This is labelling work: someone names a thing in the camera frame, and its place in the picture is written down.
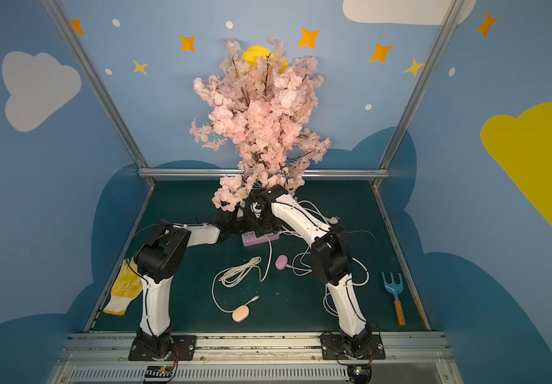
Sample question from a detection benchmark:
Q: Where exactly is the yellow work glove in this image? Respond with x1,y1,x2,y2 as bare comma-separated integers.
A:
103,259,143,316

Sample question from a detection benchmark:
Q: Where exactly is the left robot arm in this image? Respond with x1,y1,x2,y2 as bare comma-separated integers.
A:
133,210,250,342

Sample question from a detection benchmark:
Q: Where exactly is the purple power strip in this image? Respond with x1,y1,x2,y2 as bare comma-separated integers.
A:
241,231,280,247

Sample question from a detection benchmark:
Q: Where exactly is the green circuit board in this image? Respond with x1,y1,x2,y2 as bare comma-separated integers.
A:
143,365,176,383

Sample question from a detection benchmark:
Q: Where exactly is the pink artificial blossom tree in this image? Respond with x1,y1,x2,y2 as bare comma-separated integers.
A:
190,37,331,211

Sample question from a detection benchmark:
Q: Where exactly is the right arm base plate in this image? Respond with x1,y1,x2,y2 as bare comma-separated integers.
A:
319,332,386,363

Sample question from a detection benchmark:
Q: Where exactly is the white power strip cable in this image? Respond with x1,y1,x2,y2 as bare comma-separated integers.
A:
280,199,340,237

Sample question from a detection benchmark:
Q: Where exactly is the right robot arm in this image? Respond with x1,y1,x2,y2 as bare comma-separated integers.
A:
242,185,372,356

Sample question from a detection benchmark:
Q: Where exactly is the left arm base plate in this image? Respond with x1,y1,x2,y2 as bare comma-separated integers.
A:
128,332,197,362

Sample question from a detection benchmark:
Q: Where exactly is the aluminium front rail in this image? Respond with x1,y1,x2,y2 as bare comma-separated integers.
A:
47,332,463,383

